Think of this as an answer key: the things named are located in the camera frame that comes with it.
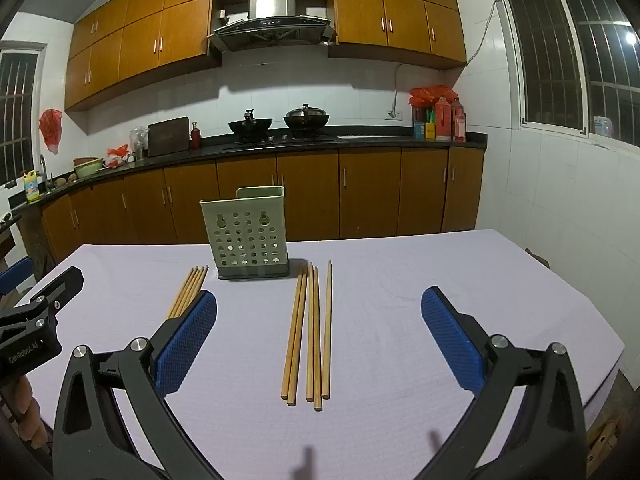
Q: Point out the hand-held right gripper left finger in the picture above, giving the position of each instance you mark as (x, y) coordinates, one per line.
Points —
(185, 345)

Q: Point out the black wok with lid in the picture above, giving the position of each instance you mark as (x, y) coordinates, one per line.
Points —
(306, 117)

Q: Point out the red and white plastic bag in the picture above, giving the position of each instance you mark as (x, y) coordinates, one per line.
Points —
(117, 156)

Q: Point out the lavender tablecloth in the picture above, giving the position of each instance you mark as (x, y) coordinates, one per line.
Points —
(400, 270)

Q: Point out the metal faucet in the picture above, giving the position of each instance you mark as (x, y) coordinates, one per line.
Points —
(43, 167)

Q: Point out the large red oil bottle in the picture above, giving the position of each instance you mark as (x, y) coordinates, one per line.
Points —
(458, 122)
(443, 120)

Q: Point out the gas stove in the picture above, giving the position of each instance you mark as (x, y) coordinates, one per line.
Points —
(280, 139)

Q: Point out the wooden wall cabinet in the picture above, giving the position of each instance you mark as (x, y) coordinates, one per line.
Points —
(395, 15)
(140, 35)

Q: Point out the dark wooden cutting board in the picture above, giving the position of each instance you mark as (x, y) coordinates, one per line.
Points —
(168, 137)

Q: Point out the white wall outlet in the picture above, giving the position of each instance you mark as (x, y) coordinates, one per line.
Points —
(394, 114)

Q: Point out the person's left hand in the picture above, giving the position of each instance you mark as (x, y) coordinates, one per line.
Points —
(27, 405)

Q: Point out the black open wok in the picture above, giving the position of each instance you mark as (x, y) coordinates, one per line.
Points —
(250, 125)

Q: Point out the blue and yellow box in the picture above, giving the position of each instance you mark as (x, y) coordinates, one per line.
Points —
(423, 127)

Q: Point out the wooden chair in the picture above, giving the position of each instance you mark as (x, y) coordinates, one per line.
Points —
(602, 440)

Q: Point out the white packet on windowsill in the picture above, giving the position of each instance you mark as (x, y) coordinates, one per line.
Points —
(603, 126)

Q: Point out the yellow detergent bottle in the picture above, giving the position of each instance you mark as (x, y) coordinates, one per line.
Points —
(31, 187)

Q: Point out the clear plastic bag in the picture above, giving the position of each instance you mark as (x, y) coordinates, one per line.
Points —
(138, 142)

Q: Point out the black kitchen countertop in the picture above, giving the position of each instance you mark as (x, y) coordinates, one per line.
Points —
(360, 142)

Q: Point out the small barred window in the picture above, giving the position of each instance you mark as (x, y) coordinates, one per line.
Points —
(17, 110)

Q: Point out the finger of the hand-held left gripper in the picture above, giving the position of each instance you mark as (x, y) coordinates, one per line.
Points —
(65, 282)
(15, 272)

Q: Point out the red plastic bag on bottles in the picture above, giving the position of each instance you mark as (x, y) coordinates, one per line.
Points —
(432, 94)

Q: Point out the large barred window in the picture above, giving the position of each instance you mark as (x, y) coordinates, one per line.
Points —
(565, 45)

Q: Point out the wooden base cabinets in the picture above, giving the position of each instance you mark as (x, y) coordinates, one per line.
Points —
(370, 195)

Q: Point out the green basin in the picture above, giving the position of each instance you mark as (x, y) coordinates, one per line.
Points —
(89, 167)

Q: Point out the red hanging plastic bag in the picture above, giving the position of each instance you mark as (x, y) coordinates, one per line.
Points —
(50, 130)

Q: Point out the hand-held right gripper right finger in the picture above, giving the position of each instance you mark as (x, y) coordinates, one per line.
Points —
(452, 340)

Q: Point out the small red bottle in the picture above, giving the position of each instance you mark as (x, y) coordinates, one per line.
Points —
(196, 137)

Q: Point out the steel range hood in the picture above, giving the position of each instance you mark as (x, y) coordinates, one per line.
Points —
(270, 27)

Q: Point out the green perforated chopstick holder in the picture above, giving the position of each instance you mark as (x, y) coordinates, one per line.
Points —
(240, 200)

